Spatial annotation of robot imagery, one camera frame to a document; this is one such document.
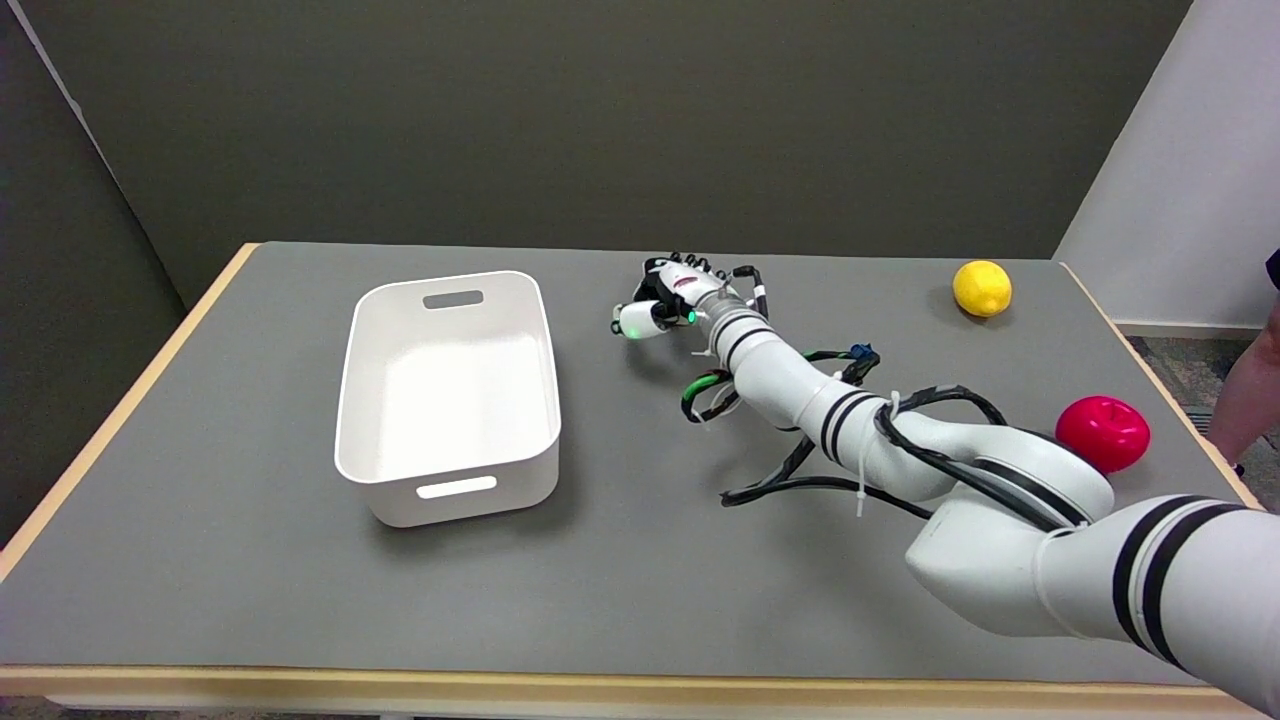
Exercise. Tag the yellow lemon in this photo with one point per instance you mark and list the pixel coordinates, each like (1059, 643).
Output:
(982, 288)

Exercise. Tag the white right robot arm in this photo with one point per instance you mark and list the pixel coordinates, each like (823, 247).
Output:
(1000, 500)

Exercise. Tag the floor vent grille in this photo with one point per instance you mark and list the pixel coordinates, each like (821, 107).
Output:
(1198, 418)

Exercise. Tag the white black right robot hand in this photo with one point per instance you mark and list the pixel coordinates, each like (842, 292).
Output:
(680, 290)

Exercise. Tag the red toy apple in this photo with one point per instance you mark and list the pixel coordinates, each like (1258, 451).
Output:
(1100, 432)

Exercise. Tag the black white chalkboard eraser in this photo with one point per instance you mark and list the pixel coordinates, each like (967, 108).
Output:
(652, 291)

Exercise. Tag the white plastic storage bin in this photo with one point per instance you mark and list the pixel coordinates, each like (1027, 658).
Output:
(447, 400)

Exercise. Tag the person in dark clothes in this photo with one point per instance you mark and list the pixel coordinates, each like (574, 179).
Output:
(1250, 390)

